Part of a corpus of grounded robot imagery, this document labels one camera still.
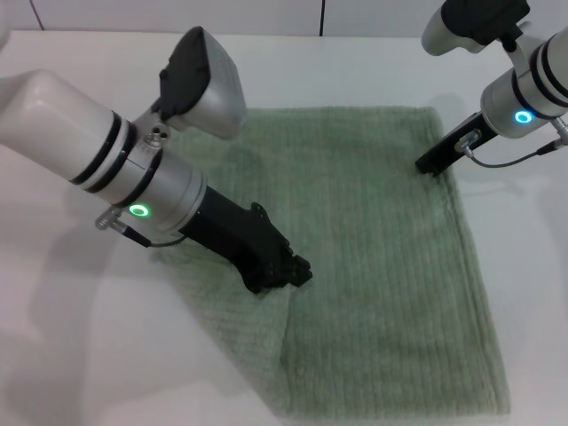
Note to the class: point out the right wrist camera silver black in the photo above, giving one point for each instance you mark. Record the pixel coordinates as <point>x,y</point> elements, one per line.
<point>470,22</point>

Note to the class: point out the green ribbed towel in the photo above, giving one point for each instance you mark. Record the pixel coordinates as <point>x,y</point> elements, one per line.
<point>377,257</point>

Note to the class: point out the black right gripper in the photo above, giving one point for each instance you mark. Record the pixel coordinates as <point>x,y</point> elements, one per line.
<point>461,144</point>

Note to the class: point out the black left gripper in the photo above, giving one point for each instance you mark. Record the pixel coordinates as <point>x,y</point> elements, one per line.
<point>239,239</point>

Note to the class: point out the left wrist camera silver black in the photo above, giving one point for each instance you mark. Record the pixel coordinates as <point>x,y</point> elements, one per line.
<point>208,84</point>

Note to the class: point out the black vertical strip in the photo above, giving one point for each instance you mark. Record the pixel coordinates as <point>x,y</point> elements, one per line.
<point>321,18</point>

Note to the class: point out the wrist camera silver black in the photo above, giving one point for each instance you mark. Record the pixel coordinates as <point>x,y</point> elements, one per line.
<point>208,84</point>
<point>470,22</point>

